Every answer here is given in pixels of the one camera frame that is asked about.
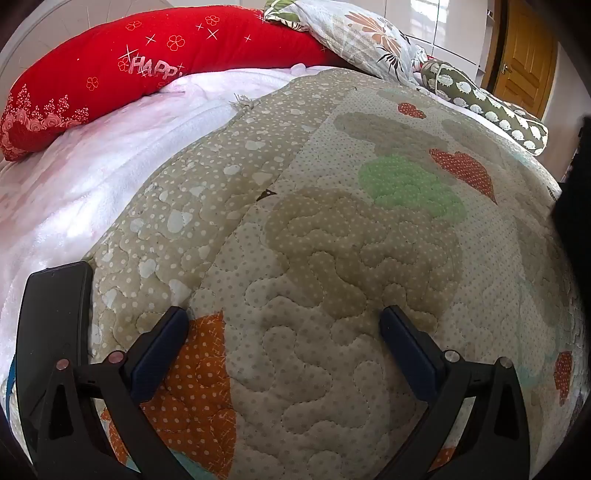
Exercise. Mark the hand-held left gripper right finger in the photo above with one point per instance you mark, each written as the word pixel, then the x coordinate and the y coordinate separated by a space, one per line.
pixel 411 350

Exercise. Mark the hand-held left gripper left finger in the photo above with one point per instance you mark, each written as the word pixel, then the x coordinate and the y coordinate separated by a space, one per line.
pixel 157 350

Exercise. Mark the green bolster with white pattern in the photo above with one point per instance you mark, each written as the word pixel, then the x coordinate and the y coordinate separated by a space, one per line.
pixel 489 104

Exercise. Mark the heart patterned quilt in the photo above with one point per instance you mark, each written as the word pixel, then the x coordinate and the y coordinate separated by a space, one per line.
pixel 323 230

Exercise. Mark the wooden door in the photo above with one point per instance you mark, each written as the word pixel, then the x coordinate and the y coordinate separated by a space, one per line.
pixel 526 55

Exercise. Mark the white fleece blanket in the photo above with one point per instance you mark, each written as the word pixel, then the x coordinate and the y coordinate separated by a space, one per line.
pixel 78 170

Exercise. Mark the white glossy wardrobe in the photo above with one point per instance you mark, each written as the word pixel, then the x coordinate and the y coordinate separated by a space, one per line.
pixel 443 23

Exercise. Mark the red printed long pillow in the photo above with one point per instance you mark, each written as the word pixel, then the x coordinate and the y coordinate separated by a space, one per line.
pixel 115 69

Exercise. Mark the floral white pillow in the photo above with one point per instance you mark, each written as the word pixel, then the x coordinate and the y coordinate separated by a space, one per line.
pixel 355 32

